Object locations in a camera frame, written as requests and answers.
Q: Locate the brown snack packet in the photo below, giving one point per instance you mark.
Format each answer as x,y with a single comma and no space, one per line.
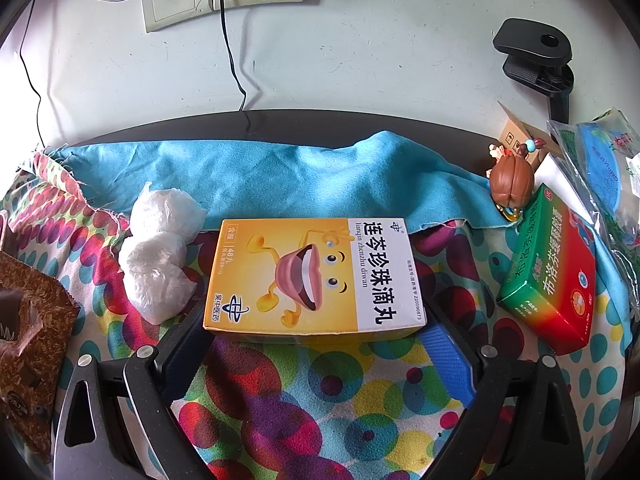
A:
35,310

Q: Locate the small cardboard box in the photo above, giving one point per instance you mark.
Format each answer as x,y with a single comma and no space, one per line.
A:
517,135

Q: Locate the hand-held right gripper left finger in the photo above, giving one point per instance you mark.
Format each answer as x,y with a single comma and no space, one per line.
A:
185,340

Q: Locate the clear bag with blue item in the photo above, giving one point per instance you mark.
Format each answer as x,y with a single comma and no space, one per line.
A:
600,170

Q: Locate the brown-haired toy figurine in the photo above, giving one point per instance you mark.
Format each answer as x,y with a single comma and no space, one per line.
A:
515,180

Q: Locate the blue cloth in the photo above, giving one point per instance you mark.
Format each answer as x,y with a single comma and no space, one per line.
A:
300,175

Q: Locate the small crumpled clear plastic bag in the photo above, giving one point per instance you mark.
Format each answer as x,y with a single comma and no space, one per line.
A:
167,210

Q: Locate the yellow medicine box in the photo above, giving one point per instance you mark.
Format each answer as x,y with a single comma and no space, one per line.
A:
310,280

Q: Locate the polka dot cloth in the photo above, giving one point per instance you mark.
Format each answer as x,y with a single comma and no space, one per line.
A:
300,410

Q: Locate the green and red medicine box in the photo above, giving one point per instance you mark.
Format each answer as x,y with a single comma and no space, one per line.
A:
550,280

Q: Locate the large clear plastic bag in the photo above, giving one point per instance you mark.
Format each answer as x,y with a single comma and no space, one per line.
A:
155,280

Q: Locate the black clip mount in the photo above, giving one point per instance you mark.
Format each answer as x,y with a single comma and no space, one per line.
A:
532,45

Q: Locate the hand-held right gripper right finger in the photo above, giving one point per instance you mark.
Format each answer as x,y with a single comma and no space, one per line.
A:
447,360

